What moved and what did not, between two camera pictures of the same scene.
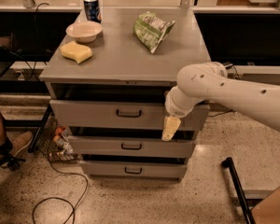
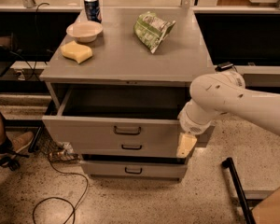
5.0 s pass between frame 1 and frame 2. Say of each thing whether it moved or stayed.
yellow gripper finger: moved
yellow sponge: stayed
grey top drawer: moved
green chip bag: stayed
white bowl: stayed
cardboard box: stayed
